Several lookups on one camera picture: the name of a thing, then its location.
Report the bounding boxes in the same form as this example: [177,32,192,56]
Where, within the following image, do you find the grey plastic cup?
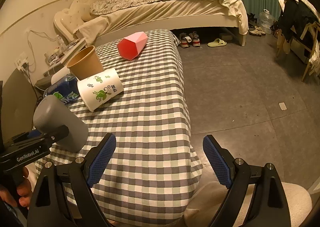
[33,95,88,152]

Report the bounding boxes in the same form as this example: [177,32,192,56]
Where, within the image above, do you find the white paper cup green print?
[77,68,124,112]

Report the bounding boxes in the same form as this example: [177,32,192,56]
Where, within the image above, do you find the brown kraft paper cup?
[67,45,104,80]

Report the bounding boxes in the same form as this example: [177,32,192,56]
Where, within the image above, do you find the red hexagonal cup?
[117,32,148,61]

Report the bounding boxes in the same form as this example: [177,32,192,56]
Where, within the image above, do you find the person's left hand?
[0,167,33,208]

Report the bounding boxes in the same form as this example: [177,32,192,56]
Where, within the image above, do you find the person's left leg beige trousers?
[26,163,37,191]

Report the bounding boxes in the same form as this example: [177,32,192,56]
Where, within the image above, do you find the person's leg beige trousers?
[183,181,313,227]
[26,163,37,191]

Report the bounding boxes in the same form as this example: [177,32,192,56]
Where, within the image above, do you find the person's right leg beige trousers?
[183,181,313,227]

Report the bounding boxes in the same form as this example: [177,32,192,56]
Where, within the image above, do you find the blue labelled water bottle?
[43,66,80,104]

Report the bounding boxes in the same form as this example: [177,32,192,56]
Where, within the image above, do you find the white bedside table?
[43,38,87,77]

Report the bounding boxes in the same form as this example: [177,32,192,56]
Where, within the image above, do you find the grey white checkered tablecloth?
[32,29,203,227]

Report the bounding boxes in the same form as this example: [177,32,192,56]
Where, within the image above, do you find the white paper scrap on floor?
[278,102,287,111]

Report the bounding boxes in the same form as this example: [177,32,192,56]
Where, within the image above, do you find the white tufted headboard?
[54,9,84,43]

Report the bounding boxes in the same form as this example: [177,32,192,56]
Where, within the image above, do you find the beige pillow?
[69,0,100,22]

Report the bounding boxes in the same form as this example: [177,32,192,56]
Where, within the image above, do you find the green slipper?
[207,38,227,48]

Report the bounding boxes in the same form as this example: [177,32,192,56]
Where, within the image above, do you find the white shoes near curtain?
[249,26,266,37]

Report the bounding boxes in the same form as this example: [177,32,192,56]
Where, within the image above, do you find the grey sneaker right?
[189,31,201,47]

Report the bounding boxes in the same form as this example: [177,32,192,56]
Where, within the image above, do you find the grey sneaker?
[189,31,201,47]
[179,33,192,48]

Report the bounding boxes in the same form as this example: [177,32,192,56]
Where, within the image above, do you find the grey sneaker left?
[179,33,192,48]

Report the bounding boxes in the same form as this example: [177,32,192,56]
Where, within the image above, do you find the wooden chair with clothes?
[277,0,319,77]

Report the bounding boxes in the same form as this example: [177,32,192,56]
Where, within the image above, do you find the large clear water jug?
[258,9,274,34]

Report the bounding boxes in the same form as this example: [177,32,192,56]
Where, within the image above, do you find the bed with beige sheet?
[75,0,248,45]

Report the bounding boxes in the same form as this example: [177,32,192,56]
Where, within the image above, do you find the white wall power strip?
[15,58,29,71]

